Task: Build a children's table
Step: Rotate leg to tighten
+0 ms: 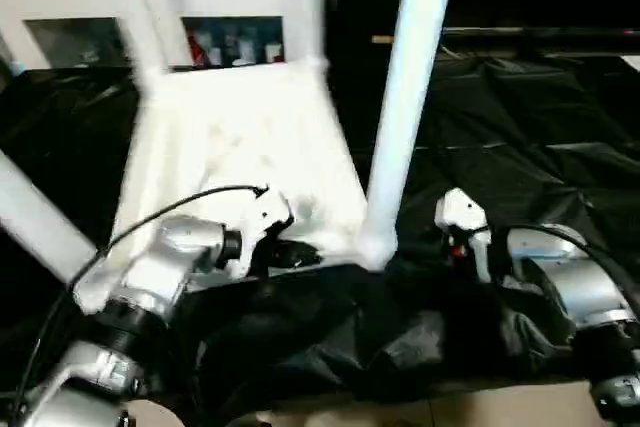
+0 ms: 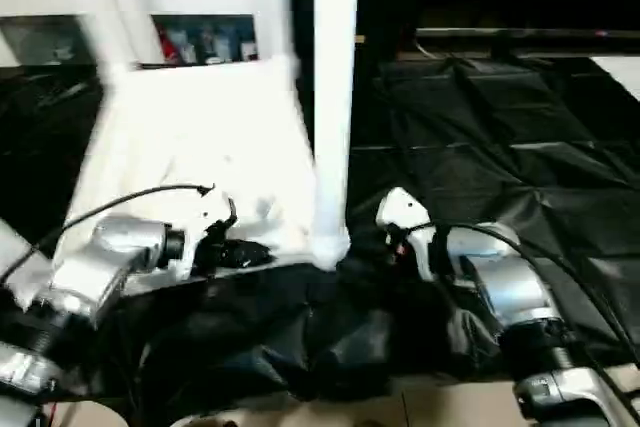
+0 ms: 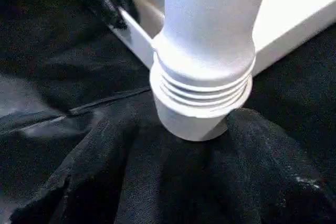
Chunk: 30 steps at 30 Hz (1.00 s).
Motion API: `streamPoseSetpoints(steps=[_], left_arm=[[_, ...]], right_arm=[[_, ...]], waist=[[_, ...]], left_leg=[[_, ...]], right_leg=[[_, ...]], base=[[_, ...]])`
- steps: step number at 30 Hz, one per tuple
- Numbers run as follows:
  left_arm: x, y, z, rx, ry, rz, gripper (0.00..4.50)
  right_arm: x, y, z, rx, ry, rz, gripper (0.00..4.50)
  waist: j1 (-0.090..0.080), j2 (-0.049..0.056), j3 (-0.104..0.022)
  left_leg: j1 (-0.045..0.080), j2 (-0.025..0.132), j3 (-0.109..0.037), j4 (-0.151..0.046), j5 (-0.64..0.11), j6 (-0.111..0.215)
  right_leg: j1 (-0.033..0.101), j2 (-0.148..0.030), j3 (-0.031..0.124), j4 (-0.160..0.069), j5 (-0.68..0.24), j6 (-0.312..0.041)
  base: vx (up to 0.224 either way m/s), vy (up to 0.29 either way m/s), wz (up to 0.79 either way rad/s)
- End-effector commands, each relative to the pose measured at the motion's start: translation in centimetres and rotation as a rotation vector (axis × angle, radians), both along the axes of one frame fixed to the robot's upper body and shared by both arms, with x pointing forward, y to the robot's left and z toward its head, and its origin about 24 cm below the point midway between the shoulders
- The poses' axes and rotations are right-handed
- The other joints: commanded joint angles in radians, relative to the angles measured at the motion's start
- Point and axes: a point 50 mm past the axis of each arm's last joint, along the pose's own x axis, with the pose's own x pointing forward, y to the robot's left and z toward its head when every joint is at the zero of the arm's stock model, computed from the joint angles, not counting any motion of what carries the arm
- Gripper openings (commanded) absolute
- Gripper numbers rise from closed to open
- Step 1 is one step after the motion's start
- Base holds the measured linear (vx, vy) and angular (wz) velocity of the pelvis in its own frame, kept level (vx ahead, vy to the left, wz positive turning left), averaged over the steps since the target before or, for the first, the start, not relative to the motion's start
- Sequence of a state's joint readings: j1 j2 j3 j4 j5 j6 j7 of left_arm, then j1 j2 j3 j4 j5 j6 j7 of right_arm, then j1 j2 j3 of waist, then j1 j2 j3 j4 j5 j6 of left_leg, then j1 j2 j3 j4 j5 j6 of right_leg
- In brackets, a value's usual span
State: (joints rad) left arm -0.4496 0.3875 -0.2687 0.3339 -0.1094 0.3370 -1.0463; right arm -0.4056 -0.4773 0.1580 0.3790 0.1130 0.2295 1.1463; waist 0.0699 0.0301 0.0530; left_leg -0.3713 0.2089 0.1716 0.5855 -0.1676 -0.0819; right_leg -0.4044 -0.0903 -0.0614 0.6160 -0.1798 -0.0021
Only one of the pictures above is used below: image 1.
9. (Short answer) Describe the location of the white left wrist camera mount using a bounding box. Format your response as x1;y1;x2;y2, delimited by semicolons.
227;188;297;279

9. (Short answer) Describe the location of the black left wrist camera cable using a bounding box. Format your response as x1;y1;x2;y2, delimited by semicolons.
0;184;271;413

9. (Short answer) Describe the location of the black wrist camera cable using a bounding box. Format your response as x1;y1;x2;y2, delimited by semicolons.
474;224;640;291
0;184;271;413

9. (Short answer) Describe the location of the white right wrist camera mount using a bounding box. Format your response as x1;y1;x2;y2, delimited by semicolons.
433;187;495;284

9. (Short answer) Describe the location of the white glass-door cabinet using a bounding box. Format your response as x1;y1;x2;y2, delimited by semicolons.
0;0;326;72

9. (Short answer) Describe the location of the black plastic mat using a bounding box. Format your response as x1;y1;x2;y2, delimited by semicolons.
0;51;640;403

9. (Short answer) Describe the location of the white plastic table top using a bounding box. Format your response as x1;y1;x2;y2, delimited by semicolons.
72;59;401;313

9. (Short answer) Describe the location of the red white bottle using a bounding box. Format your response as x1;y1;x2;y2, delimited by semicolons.
187;30;207;67

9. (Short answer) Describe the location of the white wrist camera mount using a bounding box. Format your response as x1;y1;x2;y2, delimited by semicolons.
227;188;297;279
433;187;495;284

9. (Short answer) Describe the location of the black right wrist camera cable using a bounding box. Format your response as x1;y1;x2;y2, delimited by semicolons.
474;224;640;291

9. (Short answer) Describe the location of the white plastic table leg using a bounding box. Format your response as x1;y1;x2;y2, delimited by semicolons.
0;146;99;288
97;0;170;94
298;0;330;71
357;0;462;269

